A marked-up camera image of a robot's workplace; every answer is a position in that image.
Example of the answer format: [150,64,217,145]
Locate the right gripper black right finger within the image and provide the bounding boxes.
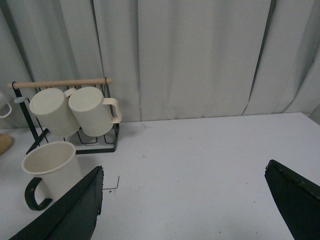
[264,159,320,240]

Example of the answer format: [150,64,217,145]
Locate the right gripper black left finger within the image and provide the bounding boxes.
[11,166,104,240]

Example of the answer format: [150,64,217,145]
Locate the cream cup black handle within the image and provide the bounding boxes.
[21,141,83,211]

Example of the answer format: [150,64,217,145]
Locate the wooden mug tree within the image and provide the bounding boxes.
[0,133,14,155]

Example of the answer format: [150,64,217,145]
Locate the cream ribbed mug right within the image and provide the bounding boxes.
[68,86,122,137]

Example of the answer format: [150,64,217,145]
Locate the cream ribbed mug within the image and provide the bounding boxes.
[29,88,81,138]
[68,86,122,137]

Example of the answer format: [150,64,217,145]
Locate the cream ribbed mug left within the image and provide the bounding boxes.
[29,88,81,138]

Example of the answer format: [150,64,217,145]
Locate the white mug on tree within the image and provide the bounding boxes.
[0,90,12,119]

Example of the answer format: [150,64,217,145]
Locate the grey curtain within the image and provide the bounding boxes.
[0,0,320,122]

